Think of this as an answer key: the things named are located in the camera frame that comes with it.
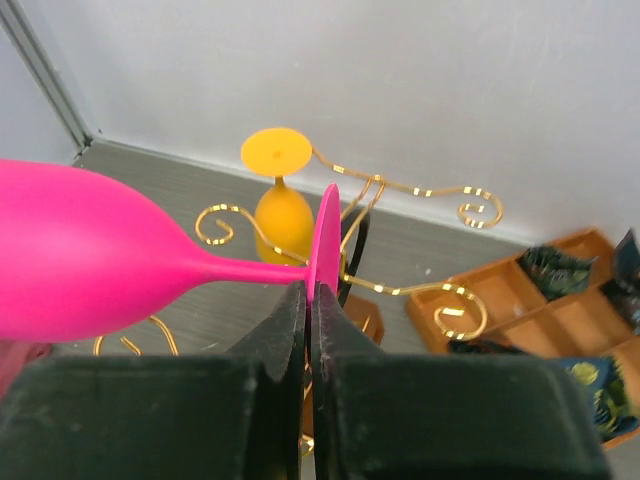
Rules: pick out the dark green patterned cloth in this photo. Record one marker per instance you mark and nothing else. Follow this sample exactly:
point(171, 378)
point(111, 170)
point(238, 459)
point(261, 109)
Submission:
point(555, 273)

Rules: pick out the blue yellow patterned cloth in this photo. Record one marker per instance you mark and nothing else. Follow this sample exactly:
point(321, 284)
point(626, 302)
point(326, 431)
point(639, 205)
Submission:
point(603, 385)

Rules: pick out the gold wire wine glass rack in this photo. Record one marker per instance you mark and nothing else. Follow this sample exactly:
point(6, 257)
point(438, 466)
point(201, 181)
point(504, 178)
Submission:
point(400, 250)

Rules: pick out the pink plastic wine glass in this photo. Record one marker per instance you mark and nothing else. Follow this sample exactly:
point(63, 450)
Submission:
point(84, 255)

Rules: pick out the orange wine glass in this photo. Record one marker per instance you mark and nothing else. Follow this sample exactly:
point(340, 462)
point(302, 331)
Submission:
point(284, 220)

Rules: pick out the orange wooden divided tray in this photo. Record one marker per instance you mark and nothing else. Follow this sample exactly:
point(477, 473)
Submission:
point(499, 302)

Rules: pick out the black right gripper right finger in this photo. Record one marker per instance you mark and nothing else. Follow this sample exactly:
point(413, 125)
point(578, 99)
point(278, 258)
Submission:
point(379, 415)

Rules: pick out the red folded cloth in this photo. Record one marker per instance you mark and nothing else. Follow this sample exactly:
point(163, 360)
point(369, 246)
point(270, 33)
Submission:
point(14, 356)

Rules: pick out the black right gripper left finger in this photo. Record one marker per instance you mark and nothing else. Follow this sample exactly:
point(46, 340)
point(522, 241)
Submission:
point(235, 415)

